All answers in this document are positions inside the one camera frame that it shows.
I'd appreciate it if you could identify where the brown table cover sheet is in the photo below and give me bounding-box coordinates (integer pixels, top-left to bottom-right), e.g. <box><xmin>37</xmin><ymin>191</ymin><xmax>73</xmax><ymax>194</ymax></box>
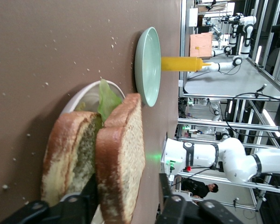
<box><xmin>0</xmin><ymin>0</ymin><xmax>182</xmax><ymax>224</ymax></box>

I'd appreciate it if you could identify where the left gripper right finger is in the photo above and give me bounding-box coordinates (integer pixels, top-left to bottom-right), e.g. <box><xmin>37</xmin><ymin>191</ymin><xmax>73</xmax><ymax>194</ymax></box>
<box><xmin>157</xmin><ymin>173</ymin><xmax>243</xmax><ymax>224</ymax></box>

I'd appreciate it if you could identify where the brown bread slice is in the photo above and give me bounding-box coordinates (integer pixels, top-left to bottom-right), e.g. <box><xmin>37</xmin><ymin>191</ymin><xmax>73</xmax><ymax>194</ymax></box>
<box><xmin>41</xmin><ymin>111</ymin><xmax>103</xmax><ymax>207</ymax></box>
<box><xmin>95</xmin><ymin>93</ymin><xmax>146</xmax><ymax>224</ymax></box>

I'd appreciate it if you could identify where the person in black clothes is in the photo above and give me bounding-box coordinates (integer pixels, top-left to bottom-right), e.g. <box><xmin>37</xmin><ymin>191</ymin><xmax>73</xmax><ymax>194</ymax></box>
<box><xmin>182</xmin><ymin>179</ymin><xmax>219</xmax><ymax>199</ymax></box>

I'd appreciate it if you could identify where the wooden box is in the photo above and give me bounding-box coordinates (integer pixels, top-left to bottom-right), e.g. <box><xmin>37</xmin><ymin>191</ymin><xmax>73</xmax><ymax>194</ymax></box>
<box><xmin>189</xmin><ymin>32</ymin><xmax>213</xmax><ymax>58</ymax></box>

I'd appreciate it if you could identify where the yellow squeeze bottle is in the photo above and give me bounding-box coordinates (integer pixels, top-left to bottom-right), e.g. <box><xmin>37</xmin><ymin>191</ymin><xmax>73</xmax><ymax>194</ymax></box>
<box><xmin>161</xmin><ymin>56</ymin><xmax>212</xmax><ymax>72</ymax></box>

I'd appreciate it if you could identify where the green lettuce leaf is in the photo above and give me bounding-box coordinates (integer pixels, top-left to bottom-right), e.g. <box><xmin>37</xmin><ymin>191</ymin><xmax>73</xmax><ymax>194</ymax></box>
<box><xmin>97</xmin><ymin>78</ymin><xmax>123</xmax><ymax>122</ymax></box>

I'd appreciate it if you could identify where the aluminium frame rail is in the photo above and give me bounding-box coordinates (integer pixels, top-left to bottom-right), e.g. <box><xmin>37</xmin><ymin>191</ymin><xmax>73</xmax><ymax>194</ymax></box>
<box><xmin>182</xmin><ymin>93</ymin><xmax>280</xmax><ymax>101</ymax></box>
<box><xmin>178</xmin><ymin>118</ymin><xmax>280</xmax><ymax>133</ymax></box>

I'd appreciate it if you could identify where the beige plate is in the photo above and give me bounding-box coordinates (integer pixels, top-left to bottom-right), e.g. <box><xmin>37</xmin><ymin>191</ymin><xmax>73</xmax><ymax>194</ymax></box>
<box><xmin>60</xmin><ymin>80</ymin><xmax>126</xmax><ymax>115</ymax></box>

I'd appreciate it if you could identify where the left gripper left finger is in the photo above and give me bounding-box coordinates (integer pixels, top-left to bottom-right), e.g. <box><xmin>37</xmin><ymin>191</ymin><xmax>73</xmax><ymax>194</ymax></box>
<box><xmin>0</xmin><ymin>174</ymin><xmax>100</xmax><ymax>224</ymax></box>

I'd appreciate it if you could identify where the pale green plate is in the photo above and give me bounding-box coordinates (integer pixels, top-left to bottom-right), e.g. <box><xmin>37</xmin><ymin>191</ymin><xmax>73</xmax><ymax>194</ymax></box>
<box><xmin>134</xmin><ymin>27</ymin><xmax>161</xmax><ymax>107</ymax></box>

